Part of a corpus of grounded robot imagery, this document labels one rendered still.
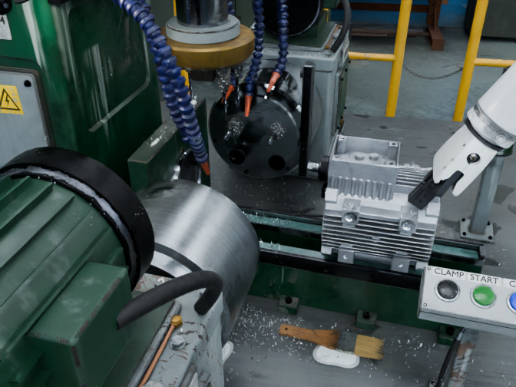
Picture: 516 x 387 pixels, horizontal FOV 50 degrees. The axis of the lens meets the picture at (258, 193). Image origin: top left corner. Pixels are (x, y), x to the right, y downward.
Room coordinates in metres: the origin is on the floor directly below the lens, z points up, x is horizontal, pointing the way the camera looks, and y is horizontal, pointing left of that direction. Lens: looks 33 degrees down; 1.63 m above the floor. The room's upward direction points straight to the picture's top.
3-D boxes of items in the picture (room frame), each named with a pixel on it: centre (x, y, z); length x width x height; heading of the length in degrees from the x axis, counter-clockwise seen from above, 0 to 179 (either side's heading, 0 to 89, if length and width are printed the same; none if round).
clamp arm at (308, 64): (1.06, -0.10, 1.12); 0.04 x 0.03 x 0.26; 74
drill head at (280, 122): (1.28, -0.03, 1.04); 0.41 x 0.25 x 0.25; 164
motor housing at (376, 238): (0.88, -0.24, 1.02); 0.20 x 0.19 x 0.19; 75
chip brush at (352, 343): (0.75, -0.14, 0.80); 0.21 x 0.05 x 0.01; 75
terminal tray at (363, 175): (0.89, -0.20, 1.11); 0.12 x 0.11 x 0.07; 75
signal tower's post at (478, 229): (1.11, -0.54, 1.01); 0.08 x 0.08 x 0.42; 74
